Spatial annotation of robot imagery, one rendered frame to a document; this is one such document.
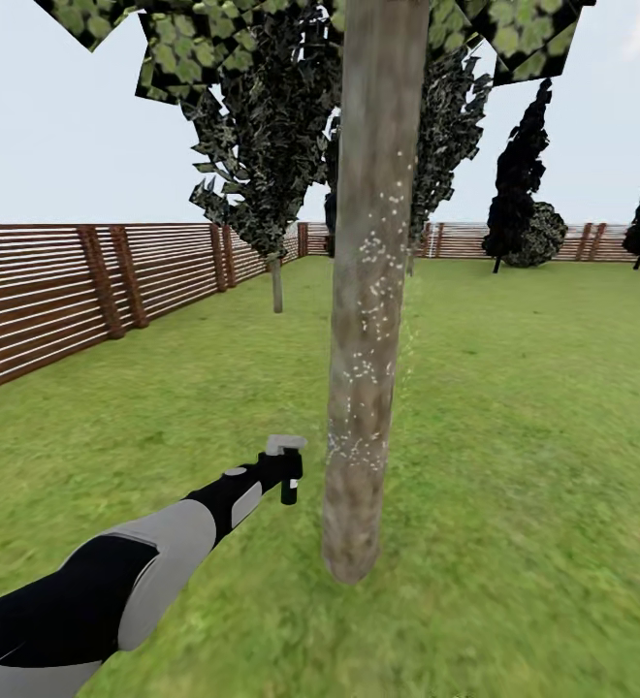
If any pesticide atomizer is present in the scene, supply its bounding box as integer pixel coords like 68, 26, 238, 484
280, 478, 298, 505

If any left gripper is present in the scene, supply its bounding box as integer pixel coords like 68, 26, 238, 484
258, 451, 304, 483

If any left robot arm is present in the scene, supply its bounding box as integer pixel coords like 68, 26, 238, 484
0, 434, 307, 698

